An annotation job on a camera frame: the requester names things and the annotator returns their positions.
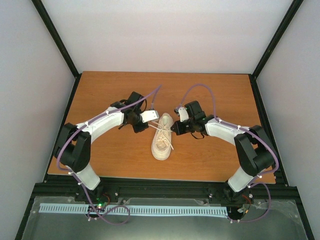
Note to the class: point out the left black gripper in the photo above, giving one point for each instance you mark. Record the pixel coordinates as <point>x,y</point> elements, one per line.
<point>137,129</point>

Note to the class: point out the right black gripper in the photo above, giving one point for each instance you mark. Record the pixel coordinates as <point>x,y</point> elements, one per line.
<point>179,131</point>

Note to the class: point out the white shoelace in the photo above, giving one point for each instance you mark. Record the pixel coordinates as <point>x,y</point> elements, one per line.
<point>162,134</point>

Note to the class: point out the white sneaker shoe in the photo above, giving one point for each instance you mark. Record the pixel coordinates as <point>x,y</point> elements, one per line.
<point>160,151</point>

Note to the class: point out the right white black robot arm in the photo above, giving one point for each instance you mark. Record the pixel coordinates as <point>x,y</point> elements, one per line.
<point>253,147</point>

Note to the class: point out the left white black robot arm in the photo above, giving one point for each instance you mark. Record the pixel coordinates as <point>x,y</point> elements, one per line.
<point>73,147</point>

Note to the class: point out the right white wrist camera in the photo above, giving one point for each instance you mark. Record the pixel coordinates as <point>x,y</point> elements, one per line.
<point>182,113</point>

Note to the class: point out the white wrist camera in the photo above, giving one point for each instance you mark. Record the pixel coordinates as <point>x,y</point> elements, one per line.
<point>182,113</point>
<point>149,115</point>

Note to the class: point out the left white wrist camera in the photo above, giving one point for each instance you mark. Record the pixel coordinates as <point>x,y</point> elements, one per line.
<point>149,115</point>

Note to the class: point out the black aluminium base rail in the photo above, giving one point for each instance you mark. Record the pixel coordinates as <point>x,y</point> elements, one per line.
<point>115,189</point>

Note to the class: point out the light blue slotted cable duct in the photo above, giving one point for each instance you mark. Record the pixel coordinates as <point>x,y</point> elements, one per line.
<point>136,210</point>

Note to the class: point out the left black frame post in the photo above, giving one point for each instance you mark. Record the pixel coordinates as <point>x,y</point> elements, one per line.
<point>46,19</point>

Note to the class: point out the black frame post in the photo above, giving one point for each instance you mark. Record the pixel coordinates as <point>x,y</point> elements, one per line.
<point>46,19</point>
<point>281,29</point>

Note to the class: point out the right black frame post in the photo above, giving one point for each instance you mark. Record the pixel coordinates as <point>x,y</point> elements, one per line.
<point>281,29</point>

